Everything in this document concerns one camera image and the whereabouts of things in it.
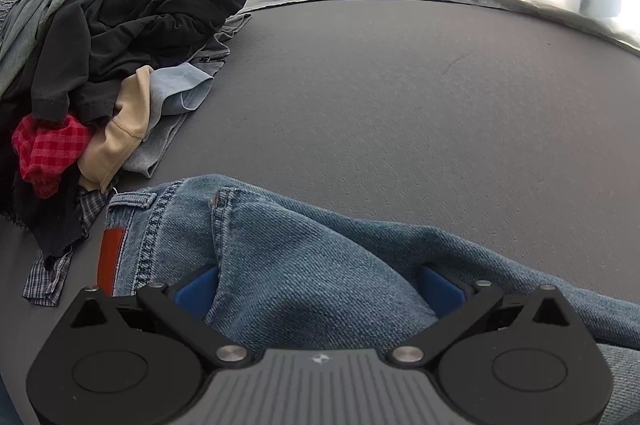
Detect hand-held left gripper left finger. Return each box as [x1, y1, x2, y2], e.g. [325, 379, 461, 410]
[67, 265, 251, 366]

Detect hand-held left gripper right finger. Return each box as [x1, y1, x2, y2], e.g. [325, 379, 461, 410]
[390, 265, 576, 366]

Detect blue denim jeans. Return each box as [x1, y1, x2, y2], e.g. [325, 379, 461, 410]
[97, 174, 640, 425]

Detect small-checked plaid cloth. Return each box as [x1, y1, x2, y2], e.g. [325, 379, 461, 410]
[21, 188, 118, 307]

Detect dark navy cloth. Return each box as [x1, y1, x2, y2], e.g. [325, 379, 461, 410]
[0, 105, 108, 262]

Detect beige garment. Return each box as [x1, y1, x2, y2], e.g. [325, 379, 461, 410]
[77, 65, 153, 193]

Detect red checked cloth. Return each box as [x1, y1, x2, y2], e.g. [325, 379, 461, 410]
[11, 114, 95, 200]

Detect light blue garment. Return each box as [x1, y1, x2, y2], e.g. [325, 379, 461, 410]
[149, 62, 215, 116]

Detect black garment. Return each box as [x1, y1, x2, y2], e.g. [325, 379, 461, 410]
[30, 0, 249, 126]

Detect grey-blue denim garment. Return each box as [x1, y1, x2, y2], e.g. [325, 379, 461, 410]
[0, 0, 90, 98]

